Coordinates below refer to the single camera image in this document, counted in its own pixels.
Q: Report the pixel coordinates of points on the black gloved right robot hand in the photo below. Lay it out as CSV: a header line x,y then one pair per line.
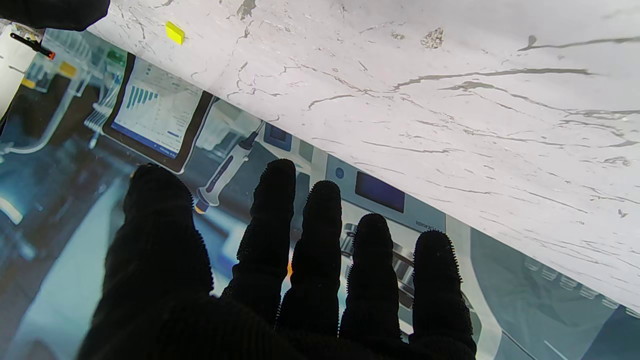
x,y
50,12

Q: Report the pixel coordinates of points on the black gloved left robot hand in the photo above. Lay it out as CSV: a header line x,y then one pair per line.
x,y
160,300

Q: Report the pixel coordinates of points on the black rod with red tip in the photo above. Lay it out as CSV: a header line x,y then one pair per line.
x,y
31,45

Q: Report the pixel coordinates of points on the yellow domino block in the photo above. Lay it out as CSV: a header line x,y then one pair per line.
x,y
175,33

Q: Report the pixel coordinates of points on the printed laboratory backdrop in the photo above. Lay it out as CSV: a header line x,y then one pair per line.
x,y
380,192

